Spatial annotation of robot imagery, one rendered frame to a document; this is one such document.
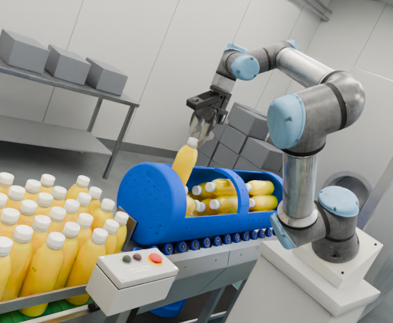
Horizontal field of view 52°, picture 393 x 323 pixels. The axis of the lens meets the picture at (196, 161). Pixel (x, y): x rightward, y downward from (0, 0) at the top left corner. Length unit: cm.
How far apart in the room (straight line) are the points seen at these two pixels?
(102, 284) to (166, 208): 40
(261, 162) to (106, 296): 403
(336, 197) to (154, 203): 58
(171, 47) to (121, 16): 83
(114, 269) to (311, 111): 57
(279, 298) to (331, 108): 70
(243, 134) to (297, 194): 405
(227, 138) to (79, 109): 189
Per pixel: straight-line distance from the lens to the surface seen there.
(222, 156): 529
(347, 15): 729
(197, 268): 164
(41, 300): 106
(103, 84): 411
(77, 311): 117
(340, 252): 136
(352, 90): 96
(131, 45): 503
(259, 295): 143
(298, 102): 91
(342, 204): 125
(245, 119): 513
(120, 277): 97
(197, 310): 275
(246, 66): 123
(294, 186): 106
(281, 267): 135
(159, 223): 134
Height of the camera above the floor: 163
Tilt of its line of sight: 14 degrees down
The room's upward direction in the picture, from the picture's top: 24 degrees clockwise
